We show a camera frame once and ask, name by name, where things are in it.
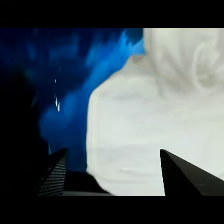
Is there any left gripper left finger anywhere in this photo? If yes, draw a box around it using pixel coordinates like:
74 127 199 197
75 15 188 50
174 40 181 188
35 147 69 197

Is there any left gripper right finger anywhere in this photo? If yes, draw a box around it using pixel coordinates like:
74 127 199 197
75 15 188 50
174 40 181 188
159 148 224 197

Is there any white garment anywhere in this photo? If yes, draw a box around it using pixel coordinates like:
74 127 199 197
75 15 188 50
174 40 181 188
85 28 224 197

